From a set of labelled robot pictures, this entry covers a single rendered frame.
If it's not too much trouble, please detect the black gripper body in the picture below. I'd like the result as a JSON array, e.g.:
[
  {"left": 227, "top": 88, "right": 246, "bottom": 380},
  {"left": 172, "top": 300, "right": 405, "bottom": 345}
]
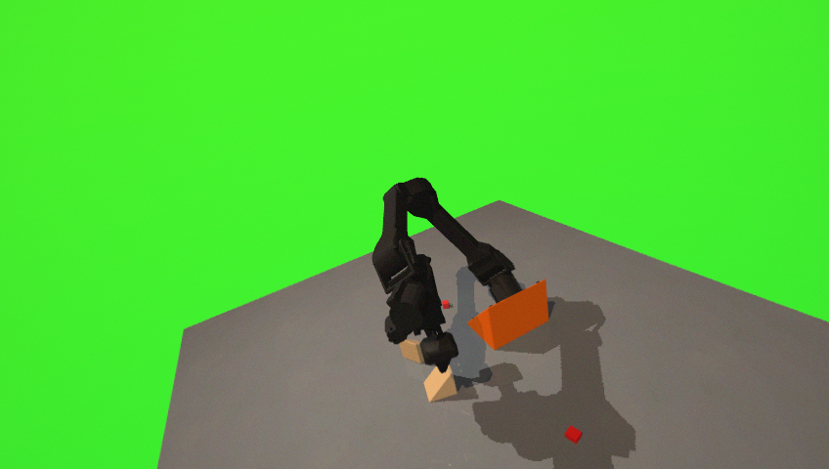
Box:
[{"left": 419, "top": 292, "right": 458, "bottom": 365}]

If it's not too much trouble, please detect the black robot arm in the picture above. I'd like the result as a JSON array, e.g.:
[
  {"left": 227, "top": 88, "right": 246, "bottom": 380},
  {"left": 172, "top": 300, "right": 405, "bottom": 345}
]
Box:
[{"left": 372, "top": 177, "right": 522, "bottom": 344}]

